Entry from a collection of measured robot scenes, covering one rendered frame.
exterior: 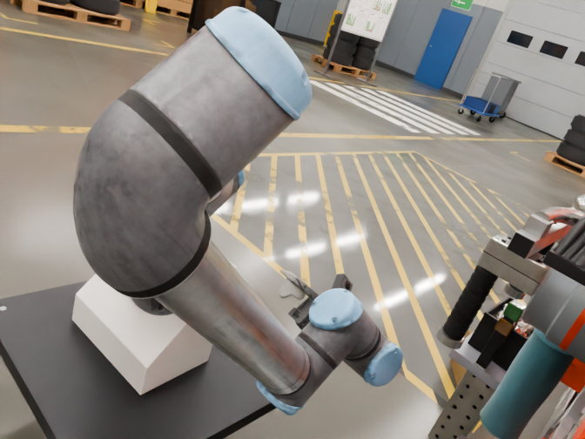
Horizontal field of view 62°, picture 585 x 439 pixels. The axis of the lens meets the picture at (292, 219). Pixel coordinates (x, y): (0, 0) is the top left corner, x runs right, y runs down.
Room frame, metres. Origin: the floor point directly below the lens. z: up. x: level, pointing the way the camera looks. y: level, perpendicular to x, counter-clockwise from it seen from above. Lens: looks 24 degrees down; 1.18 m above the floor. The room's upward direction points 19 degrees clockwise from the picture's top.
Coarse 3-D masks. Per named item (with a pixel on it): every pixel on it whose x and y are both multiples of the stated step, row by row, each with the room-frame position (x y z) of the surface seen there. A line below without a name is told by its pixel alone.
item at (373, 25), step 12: (348, 0) 9.42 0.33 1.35; (360, 0) 9.69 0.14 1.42; (372, 0) 9.96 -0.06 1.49; (384, 0) 10.26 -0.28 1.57; (396, 0) 10.57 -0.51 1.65; (348, 12) 9.51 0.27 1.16; (360, 12) 9.79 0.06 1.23; (372, 12) 10.06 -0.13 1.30; (384, 12) 10.37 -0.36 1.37; (348, 24) 9.60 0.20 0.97; (360, 24) 9.89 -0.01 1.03; (372, 24) 10.17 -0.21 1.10; (384, 24) 10.49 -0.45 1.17; (336, 36) 9.44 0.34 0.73; (372, 36) 10.27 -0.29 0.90; (384, 36) 10.59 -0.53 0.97; (324, 72) 9.44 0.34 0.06; (372, 84) 10.48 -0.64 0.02
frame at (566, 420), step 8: (584, 392) 0.84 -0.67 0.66; (576, 400) 0.82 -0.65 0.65; (584, 400) 0.82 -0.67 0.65; (568, 408) 0.82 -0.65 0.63; (576, 408) 0.81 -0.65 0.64; (568, 416) 0.80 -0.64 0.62; (576, 416) 0.80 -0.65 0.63; (584, 416) 0.51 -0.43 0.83; (560, 424) 0.77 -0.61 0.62; (568, 424) 0.77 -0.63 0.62; (560, 432) 0.74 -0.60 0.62; (568, 432) 0.77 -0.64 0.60
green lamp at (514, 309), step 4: (508, 304) 1.13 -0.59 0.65; (512, 304) 1.13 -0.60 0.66; (516, 304) 1.13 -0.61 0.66; (520, 304) 1.14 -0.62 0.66; (508, 308) 1.13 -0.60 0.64; (512, 308) 1.12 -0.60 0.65; (516, 308) 1.12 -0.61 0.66; (520, 308) 1.11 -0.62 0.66; (524, 308) 1.12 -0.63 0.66; (504, 312) 1.13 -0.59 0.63; (508, 312) 1.12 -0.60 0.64; (512, 312) 1.12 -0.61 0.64; (516, 312) 1.11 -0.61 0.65; (520, 312) 1.11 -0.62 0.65; (508, 316) 1.12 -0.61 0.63; (512, 316) 1.12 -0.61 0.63; (516, 316) 1.11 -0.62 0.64; (520, 316) 1.11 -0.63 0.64; (512, 320) 1.11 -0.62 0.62; (516, 320) 1.11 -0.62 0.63
